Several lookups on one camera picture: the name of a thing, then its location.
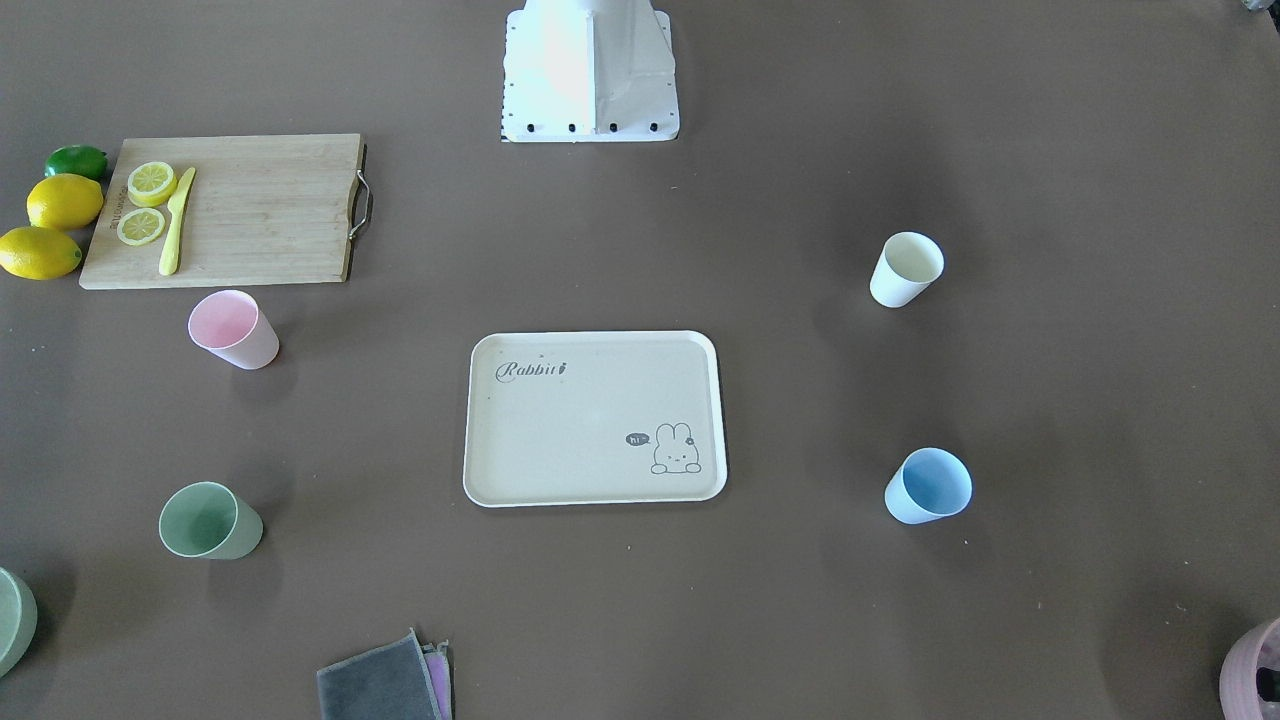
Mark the beige rabbit tray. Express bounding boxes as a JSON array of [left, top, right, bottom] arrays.
[[462, 331, 728, 509]]

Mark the pink plastic cup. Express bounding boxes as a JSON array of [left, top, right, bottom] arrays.
[[187, 290, 280, 370]]

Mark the whole yellow lemon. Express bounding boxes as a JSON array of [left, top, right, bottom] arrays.
[[1, 225, 83, 281], [26, 173, 104, 231]]

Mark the purple cloth under grey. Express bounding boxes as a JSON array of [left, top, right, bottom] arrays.
[[421, 641, 454, 720]]

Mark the grey folded cloth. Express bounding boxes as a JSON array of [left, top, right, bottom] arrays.
[[316, 632, 439, 719]]

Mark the yellow plastic knife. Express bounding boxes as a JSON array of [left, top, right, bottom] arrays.
[[157, 167, 197, 275]]

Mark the mint green bowl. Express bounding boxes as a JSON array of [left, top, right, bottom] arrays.
[[0, 568, 38, 676]]

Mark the lemon half slice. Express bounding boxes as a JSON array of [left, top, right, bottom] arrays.
[[115, 208, 166, 247], [125, 161, 178, 208]]

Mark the pink bowl with ice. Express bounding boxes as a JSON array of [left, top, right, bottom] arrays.
[[1219, 619, 1279, 719]]

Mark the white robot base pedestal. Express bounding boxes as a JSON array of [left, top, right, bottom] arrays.
[[500, 1, 681, 143]]

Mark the green plastic cup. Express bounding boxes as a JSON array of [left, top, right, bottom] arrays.
[[157, 482, 264, 560]]

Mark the white plastic cup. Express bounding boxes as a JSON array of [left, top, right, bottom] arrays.
[[869, 231, 945, 307]]

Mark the blue plastic cup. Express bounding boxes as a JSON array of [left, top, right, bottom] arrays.
[[884, 447, 973, 524]]

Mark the green lime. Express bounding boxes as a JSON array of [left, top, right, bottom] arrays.
[[44, 143, 109, 181]]

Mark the bamboo cutting board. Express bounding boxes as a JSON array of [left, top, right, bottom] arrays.
[[79, 133, 367, 290]]

